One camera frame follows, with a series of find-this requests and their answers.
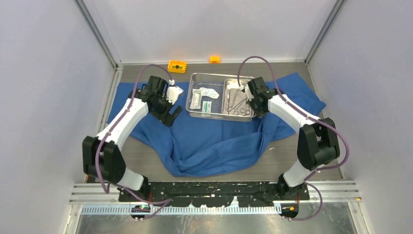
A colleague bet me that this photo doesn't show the blue surgical drape cloth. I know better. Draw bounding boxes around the blue surgical drape cloth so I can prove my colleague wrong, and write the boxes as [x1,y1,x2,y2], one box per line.
[108,73,326,177]

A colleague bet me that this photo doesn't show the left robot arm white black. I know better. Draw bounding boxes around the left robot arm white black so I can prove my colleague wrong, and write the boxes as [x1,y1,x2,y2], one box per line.
[82,76,184,202]

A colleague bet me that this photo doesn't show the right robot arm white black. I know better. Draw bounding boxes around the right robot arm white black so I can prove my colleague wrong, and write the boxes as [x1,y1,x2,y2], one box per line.
[240,77,340,200]

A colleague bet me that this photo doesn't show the steel surgical forceps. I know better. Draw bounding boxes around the steel surgical forceps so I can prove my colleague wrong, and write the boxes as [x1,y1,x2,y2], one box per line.
[233,97,251,116]

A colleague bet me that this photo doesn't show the steel surgical scissors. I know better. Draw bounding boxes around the steel surgical scissors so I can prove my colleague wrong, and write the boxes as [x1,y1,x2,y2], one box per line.
[226,89,239,114]

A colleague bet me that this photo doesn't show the white sterile pouch packet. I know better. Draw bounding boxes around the white sterile pouch packet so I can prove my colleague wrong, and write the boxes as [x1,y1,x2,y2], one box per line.
[190,89,202,110]

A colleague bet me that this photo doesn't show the green white small packet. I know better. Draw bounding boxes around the green white small packet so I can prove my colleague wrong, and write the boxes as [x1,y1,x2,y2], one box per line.
[202,101,212,113]

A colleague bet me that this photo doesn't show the large orange plastic block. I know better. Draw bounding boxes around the large orange plastic block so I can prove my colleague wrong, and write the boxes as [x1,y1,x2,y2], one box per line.
[167,60,187,74]

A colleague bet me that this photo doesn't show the crumpled clear plastic packet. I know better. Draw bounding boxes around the crumpled clear plastic packet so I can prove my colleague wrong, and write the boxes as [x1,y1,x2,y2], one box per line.
[199,87,220,99]

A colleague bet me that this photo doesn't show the small orange plastic block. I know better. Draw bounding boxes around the small orange plastic block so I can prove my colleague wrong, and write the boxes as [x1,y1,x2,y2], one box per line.
[209,56,221,64]

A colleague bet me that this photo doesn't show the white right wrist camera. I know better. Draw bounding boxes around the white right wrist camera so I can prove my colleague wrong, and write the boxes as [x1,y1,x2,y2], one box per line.
[239,83,254,102]

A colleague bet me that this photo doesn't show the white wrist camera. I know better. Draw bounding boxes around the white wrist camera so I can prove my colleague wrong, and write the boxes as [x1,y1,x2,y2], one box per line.
[239,83,254,102]
[166,79,184,105]

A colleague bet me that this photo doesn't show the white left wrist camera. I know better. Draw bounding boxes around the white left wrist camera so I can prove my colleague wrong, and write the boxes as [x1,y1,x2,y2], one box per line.
[166,79,184,105]

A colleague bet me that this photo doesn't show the wire mesh instrument basket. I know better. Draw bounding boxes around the wire mesh instrument basket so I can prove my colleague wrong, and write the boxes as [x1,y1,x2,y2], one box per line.
[186,73,253,122]

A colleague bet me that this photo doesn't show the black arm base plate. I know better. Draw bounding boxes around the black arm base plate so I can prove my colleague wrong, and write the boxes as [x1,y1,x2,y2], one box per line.
[118,181,310,208]

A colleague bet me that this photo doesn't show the aluminium front frame rail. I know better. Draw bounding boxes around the aluminium front frame rail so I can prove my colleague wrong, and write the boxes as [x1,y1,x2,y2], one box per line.
[69,180,362,216]

